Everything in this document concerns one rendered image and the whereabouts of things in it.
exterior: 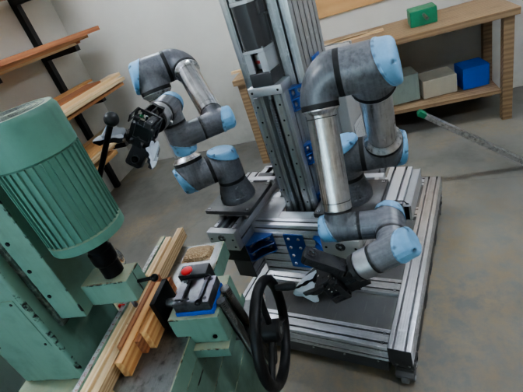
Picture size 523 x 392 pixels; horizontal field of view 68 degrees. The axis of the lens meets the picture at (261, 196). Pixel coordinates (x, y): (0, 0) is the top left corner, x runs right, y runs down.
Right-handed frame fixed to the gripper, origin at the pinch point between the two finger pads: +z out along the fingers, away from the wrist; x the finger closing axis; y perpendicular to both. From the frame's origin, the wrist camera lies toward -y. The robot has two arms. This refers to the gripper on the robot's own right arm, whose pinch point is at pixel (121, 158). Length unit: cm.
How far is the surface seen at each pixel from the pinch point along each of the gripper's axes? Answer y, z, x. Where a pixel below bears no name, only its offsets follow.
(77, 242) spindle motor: -10.3, 19.8, 1.6
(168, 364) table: -28.8, 26.9, 30.5
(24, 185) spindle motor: 0.2, 20.9, -10.0
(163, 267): -34.0, -3.9, 18.9
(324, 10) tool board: 12, -311, 45
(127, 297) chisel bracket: -27.0, 15.7, 14.8
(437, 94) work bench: 1, -265, 161
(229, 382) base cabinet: -46, 15, 50
